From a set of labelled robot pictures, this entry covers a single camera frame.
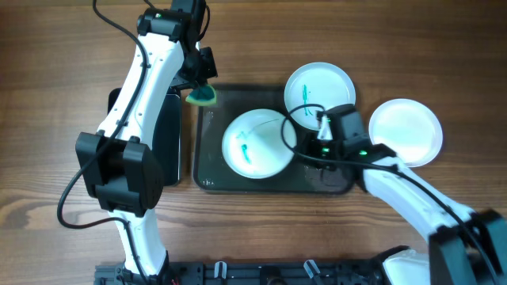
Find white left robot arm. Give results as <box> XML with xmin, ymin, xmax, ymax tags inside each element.
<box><xmin>75</xmin><ymin>1</ymin><xmax>217</xmax><ymax>284</ymax></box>

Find green and yellow sponge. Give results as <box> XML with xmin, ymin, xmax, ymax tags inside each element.
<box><xmin>185</xmin><ymin>84</ymin><xmax>217</xmax><ymax>106</ymax></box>

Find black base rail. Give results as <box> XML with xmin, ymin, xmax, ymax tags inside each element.
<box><xmin>94</xmin><ymin>260</ymin><xmax>388</xmax><ymax>285</ymax></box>

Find dark grey serving tray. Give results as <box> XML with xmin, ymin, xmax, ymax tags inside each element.
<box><xmin>192</xmin><ymin>83</ymin><xmax>353</xmax><ymax>195</ymax></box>

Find white plate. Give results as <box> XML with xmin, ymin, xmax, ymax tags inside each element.
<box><xmin>284</xmin><ymin>62</ymin><xmax>356</xmax><ymax>112</ymax></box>

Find white plate cleaned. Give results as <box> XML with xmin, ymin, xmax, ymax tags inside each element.
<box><xmin>368</xmin><ymin>98</ymin><xmax>444</xmax><ymax>167</ymax></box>
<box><xmin>221</xmin><ymin>108</ymin><xmax>297</xmax><ymax>179</ymax></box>

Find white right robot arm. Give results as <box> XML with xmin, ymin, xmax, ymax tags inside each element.
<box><xmin>303</xmin><ymin>104</ymin><xmax>506</xmax><ymax>284</ymax></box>

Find black water tray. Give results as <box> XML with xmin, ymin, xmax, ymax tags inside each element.
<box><xmin>107</xmin><ymin>87</ymin><xmax>183</xmax><ymax>187</ymax></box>

